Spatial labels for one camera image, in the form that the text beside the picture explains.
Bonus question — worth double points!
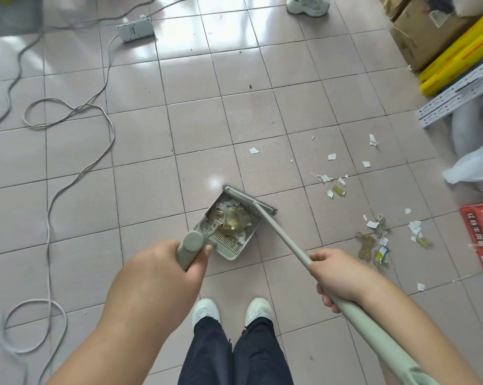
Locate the person's right hand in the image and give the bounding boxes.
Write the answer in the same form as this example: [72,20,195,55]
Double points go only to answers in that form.
[309,248,381,314]

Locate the person's white shoe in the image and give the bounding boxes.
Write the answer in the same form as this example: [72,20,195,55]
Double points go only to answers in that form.
[244,297,274,328]
[192,298,221,330]

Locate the person's white right shoe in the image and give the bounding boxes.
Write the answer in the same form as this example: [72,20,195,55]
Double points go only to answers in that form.
[244,297,274,328]

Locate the person's left forearm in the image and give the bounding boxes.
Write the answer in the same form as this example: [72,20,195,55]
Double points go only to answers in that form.
[46,314,186,385]

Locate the grey plastic sheet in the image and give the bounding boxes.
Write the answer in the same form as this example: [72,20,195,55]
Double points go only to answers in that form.
[0,0,44,37]

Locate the person's white left shoe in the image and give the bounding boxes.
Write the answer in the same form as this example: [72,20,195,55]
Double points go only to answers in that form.
[192,298,221,330]

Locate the person's leg dark trousers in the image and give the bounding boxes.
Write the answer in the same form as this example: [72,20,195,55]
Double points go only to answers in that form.
[177,317,235,385]
[231,317,295,385]

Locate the white perforated metal rail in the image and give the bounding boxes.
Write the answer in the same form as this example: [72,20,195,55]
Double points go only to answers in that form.
[415,54,483,129]

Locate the looped grey cable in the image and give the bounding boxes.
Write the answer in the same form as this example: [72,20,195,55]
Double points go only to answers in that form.
[0,298,69,385]

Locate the person's right forearm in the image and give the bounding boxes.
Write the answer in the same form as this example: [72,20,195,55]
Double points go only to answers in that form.
[360,272,483,385]

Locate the white power strip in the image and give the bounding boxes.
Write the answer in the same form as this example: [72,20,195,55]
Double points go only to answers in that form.
[116,15,157,43]

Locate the thin white cable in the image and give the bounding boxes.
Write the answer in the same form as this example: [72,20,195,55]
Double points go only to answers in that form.
[139,0,204,20]

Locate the grey-green broom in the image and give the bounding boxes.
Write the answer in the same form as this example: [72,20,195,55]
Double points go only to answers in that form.
[224,186,441,385]

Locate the grey-green dustpan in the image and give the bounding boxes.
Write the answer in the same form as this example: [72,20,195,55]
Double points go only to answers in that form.
[176,191,263,273]

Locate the large cardboard box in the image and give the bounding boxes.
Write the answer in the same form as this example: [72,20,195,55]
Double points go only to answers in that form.
[389,0,483,73]

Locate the yellow film roll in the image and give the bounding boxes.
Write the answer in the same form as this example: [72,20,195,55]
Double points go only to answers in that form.
[418,11,483,84]
[419,30,483,97]

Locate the white power strip cable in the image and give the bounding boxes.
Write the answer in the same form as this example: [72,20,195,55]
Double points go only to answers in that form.
[22,33,123,385]

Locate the person's right leg dark trousers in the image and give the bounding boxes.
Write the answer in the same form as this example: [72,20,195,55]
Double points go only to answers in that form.
[231,317,295,385]

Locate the pile of scraps in dustpan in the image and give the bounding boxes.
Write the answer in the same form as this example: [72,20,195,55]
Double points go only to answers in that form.
[207,199,255,244]

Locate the red printed carton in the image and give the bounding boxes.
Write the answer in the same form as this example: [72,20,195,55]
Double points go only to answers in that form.
[460,201,483,274]

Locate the person's left hand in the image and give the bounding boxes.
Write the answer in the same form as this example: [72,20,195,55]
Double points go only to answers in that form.
[104,240,216,342]

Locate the long grey cable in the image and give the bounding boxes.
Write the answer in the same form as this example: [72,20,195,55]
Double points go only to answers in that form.
[0,0,159,157]

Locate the person's left leg dark trousers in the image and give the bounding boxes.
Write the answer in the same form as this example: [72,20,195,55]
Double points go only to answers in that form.
[177,317,235,385]

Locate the scattered paper and wrapper scraps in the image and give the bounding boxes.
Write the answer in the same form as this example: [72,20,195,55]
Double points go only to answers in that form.
[249,133,435,292]

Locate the white plastic bag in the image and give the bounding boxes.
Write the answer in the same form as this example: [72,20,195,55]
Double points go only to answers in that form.
[443,137,483,197]

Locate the clear bubble wrap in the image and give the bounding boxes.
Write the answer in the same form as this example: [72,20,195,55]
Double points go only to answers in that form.
[451,101,483,159]

